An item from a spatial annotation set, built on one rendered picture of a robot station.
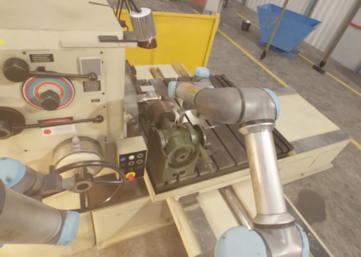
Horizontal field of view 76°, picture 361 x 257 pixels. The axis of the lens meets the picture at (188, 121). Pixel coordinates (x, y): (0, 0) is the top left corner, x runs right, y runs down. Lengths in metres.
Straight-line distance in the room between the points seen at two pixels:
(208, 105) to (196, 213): 1.19
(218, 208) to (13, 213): 1.61
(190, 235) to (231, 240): 1.09
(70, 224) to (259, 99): 0.59
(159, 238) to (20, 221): 2.09
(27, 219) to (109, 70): 0.71
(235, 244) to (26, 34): 0.92
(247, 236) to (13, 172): 0.58
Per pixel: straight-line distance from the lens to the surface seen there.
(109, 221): 2.10
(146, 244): 2.44
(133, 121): 1.17
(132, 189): 1.97
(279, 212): 0.74
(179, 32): 3.90
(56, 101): 0.98
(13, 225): 0.43
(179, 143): 1.38
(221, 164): 1.75
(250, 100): 0.72
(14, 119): 1.13
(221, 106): 0.69
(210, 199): 1.91
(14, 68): 0.95
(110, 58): 1.01
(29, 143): 1.24
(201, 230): 1.74
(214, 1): 7.24
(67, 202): 1.98
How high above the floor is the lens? 2.27
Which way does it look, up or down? 40 degrees down
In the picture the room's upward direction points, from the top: 14 degrees clockwise
